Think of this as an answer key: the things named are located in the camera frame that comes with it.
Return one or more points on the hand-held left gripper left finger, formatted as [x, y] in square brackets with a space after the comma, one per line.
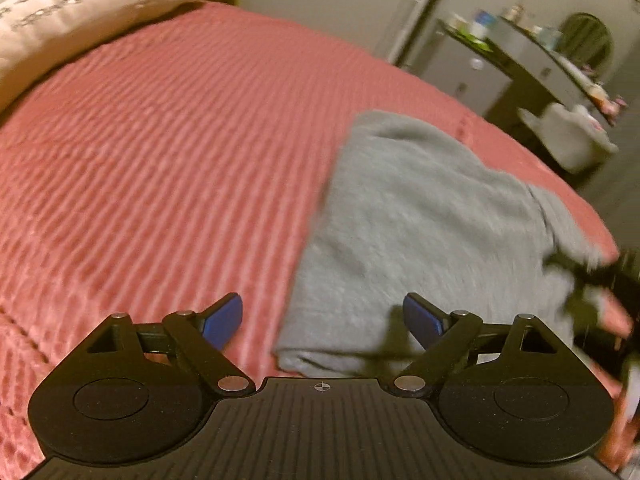
[224, 317]

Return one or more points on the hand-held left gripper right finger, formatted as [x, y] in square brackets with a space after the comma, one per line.
[421, 316]

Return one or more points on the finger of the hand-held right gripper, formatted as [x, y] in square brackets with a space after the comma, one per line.
[587, 272]

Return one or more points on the grey fleece pants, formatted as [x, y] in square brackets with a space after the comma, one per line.
[425, 220]

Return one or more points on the grey plush chair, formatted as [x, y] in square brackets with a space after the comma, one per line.
[570, 132]

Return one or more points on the pink ribbed bedspread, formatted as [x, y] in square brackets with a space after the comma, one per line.
[150, 185]

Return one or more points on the pink plush toy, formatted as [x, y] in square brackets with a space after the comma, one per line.
[607, 102]

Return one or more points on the grey dressing table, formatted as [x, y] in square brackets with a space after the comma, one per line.
[530, 62]

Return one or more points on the round table mirror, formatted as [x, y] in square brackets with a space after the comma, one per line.
[587, 40]

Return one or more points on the grey bedside cabinet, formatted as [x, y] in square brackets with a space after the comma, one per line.
[465, 72]

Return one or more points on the green cloth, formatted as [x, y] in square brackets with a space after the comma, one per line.
[470, 35]

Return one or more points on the blue and white container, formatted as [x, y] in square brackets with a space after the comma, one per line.
[481, 24]

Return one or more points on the white pole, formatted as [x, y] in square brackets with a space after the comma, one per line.
[420, 10]

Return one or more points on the pink plush pillow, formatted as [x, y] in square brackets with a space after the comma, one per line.
[75, 5]

